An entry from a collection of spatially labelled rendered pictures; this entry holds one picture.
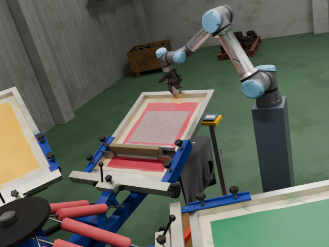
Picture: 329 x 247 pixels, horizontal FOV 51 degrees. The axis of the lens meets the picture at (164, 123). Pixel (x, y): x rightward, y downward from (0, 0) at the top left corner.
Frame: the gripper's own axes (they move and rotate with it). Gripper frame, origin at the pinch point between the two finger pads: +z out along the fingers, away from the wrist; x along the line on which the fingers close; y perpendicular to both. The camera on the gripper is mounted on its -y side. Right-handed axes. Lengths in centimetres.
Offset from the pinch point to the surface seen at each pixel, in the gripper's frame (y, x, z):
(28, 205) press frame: 0, -124, -41
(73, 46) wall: -388, 281, 93
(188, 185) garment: 22, -55, 29
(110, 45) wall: -400, 390, 156
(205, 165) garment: 23, -31, 38
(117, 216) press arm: 2, -96, 9
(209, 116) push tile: 11.8, 13.2, 33.7
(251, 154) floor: 3, 85, 154
